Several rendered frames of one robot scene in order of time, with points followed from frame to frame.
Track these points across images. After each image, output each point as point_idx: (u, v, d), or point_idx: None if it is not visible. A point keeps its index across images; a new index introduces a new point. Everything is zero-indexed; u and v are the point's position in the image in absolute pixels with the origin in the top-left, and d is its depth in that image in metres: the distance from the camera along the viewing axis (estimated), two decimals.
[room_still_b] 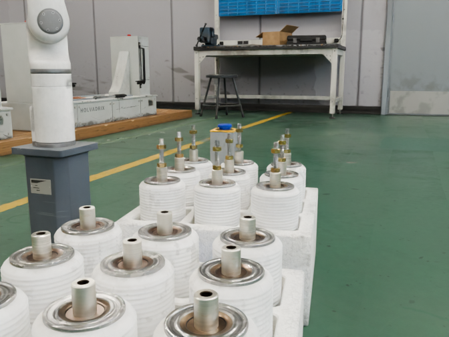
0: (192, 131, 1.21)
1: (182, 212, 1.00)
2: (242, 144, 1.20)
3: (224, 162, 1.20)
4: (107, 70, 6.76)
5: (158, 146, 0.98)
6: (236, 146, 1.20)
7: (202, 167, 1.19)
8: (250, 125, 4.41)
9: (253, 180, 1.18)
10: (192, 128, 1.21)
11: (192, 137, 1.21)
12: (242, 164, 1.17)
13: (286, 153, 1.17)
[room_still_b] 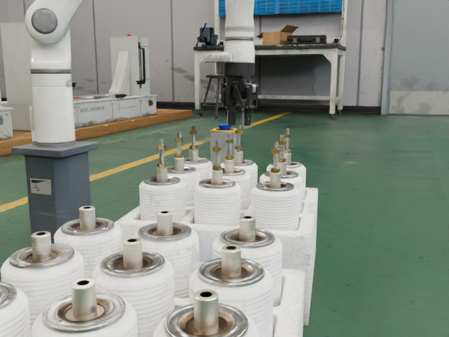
0: (192, 131, 1.21)
1: (182, 212, 1.00)
2: (236, 146, 1.20)
3: (253, 161, 1.21)
4: (107, 70, 6.76)
5: (158, 146, 0.98)
6: (236, 148, 1.19)
7: (202, 167, 1.19)
8: (250, 125, 4.41)
9: None
10: (192, 128, 1.21)
11: (192, 137, 1.21)
12: None
13: (286, 153, 1.17)
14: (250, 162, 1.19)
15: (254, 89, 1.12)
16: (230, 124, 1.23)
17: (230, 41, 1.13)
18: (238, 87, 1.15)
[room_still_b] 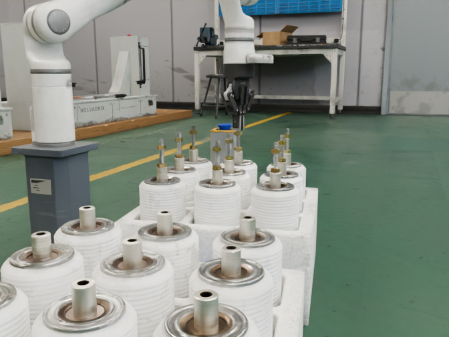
0: (192, 131, 1.21)
1: (182, 212, 1.00)
2: (241, 148, 1.20)
3: None
4: (107, 70, 6.76)
5: (158, 146, 0.98)
6: (238, 149, 1.21)
7: (202, 167, 1.19)
8: (250, 125, 4.41)
9: None
10: (192, 128, 1.21)
11: (192, 137, 1.21)
12: None
13: (286, 153, 1.17)
14: None
15: (249, 95, 1.22)
16: (236, 130, 1.18)
17: (253, 43, 1.14)
18: (247, 89, 1.18)
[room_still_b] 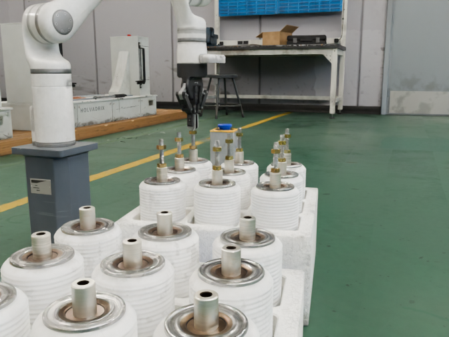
0: (196, 130, 1.22)
1: (182, 212, 1.00)
2: (242, 149, 1.19)
3: (251, 163, 1.18)
4: (107, 70, 6.76)
5: (158, 146, 0.98)
6: (240, 150, 1.21)
7: None
8: (250, 125, 4.41)
9: None
10: None
11: (194, 137, 1.22)
12: (246, 159, 1.24)
13: (286, 153, 1.17)
14: (244, 164, 1.17)
15: (202, 95, 1.25)
16: (190, 128, 1.21)
17: (206, 43, 1.17)
18: (200, 89, 1.21)
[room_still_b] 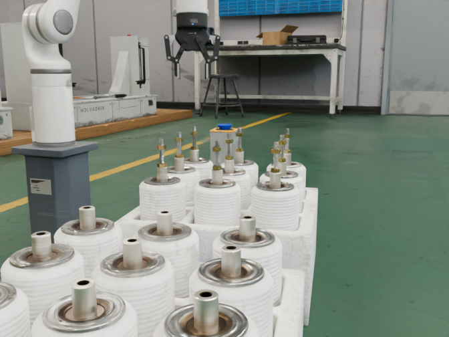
0: (197, 132, 1.21)
1: (182, 212, 1.00)
2: (242, 149, 1.19)
3: (251, 163, 1.18)
4: (107, 70, 6.76)
5: (158, 146, 0.98)
6: (240, 150, 1.21)
7: (212, 164, 1.24)
8: (250, 125, 4.41)
9: None
10: (195, 129, 1.21)
11: (196, 138, 1.22)
12: (246, 159, 1.24)
13: (286, 153, 1.17)
14: (244, 164, 1.17)
15: (164, 40, 1.16)
16: (208, 78, 1.19)
17: None
18: None
